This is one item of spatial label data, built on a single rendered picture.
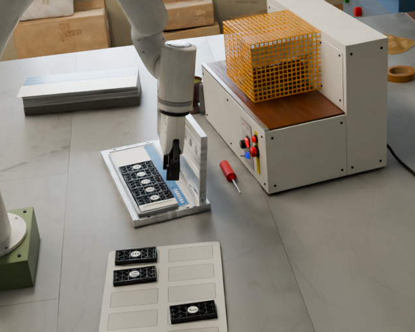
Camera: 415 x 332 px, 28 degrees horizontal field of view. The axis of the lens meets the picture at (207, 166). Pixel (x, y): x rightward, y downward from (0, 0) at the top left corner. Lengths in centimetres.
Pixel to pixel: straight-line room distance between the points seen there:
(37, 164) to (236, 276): 88
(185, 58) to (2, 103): 126
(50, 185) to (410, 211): 101
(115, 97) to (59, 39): 256
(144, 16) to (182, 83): 19
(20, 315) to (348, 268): 74
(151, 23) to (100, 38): 352
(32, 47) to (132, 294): 368
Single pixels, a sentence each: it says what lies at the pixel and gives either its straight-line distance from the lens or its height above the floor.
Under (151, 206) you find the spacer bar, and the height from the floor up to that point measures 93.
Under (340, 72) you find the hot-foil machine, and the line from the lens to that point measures 218.
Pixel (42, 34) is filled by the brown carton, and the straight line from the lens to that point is 538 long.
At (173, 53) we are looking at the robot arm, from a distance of 191.
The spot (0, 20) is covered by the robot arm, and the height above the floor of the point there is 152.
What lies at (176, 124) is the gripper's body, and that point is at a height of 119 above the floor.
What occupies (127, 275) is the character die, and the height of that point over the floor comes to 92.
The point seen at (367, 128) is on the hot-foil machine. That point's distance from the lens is 225.
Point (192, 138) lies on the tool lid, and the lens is 218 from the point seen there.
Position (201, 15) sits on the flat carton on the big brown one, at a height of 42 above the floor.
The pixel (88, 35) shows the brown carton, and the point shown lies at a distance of 537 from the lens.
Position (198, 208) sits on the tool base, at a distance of 216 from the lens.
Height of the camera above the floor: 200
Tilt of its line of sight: 27 degrees down
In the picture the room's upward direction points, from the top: 6 degrees counter-clockwise
